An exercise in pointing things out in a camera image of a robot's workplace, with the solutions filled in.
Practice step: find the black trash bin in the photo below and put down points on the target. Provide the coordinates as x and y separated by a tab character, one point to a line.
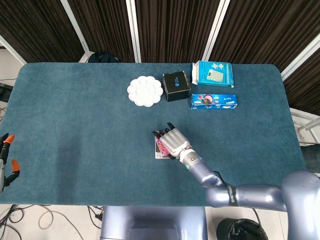
240	230

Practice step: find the pink-white patterned card pack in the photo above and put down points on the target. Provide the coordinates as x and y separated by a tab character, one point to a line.
162	149

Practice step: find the left orange-tipped robot hand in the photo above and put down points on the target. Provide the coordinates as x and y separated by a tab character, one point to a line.
5	152

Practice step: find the black bag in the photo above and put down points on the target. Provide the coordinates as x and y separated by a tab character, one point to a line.
102	58

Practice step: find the white partition post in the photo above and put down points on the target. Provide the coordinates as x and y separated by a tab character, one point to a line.
75	25
216	27
11	48
133	30
300	60

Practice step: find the black floor device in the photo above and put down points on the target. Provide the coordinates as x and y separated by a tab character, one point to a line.
4	92

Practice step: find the white flower-shaped paint palette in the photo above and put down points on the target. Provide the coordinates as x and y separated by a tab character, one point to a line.
144	91

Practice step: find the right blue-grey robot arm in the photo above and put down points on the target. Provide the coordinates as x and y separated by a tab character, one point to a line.
250	197

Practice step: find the silver digital kitchen scale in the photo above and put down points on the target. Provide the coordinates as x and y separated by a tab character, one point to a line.
158	155

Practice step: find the blue-teal velvet tablecloth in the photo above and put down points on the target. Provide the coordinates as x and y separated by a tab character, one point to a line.
87	137

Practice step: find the black cardboard cube box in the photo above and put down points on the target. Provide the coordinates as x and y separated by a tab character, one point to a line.
176	86

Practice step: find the white metal rack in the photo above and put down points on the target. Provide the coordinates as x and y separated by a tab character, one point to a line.
308	125

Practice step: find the teal scale packaging box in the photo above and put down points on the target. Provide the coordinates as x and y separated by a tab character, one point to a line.
215	74

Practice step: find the blue-grey robot torso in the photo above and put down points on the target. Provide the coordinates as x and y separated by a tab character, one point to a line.
152	222

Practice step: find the blue Oreo cookie box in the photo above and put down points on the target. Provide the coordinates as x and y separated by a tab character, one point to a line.
215	101

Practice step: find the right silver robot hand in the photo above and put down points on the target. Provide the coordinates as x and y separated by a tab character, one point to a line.
173	141

